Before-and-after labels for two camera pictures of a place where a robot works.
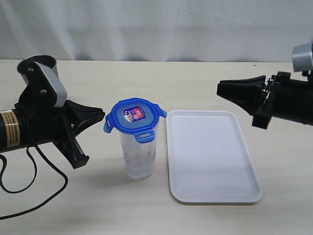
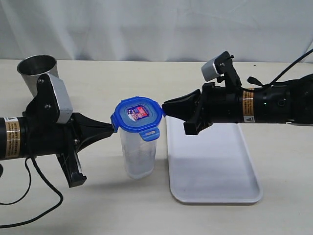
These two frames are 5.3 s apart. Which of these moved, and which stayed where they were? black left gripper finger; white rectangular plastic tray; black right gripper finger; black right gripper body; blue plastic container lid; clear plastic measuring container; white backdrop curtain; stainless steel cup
Moved: black right gripper body; black left gripper finger; black right gripper finger
Stayed: clear plastic measuring container; blue plastic container lid; white rectangular plastic tray; white backdrop curtain; stainless steel cup
